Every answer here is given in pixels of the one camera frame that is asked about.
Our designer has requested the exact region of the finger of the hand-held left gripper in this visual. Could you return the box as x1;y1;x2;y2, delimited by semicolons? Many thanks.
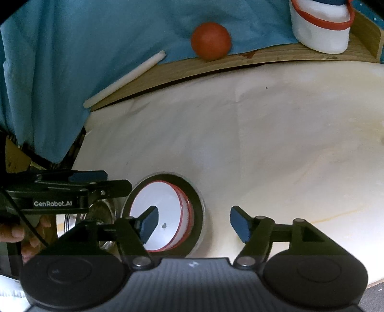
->
87;179;132;199
70;170;108;182

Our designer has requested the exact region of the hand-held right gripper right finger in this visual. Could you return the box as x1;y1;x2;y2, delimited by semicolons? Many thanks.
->
230;206;356;269

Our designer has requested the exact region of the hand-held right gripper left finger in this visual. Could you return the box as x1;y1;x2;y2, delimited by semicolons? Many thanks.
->
39;205;159;269

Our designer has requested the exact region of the plain shiny steel plate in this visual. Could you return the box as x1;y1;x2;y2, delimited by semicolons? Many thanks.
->
64;199;118;250

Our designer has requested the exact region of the white red-rimmed bowl with speck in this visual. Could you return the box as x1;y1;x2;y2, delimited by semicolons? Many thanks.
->
128;181;188;252

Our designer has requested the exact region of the matte steel bowl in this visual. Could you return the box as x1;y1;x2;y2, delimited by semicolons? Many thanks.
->
121;172;207;258

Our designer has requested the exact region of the person's left hand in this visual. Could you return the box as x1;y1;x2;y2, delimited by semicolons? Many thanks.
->
0;216;52;261

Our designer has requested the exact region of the yellow-brown block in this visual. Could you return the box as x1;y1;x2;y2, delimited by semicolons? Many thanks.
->
5;139;32;174

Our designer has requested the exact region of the white foam tube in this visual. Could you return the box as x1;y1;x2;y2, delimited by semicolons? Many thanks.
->
83;50;166;109

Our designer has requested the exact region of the blue cloth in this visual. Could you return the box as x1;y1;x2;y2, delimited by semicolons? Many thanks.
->
0;0;303;164

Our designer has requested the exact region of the wooden board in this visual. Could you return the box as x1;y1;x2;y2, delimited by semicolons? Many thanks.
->
90;18;384;112

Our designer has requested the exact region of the red ball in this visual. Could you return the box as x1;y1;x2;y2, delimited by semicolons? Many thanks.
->
191;22;232;62

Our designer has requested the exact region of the black cable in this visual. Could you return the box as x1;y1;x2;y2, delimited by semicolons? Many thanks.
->
0;192;50;249

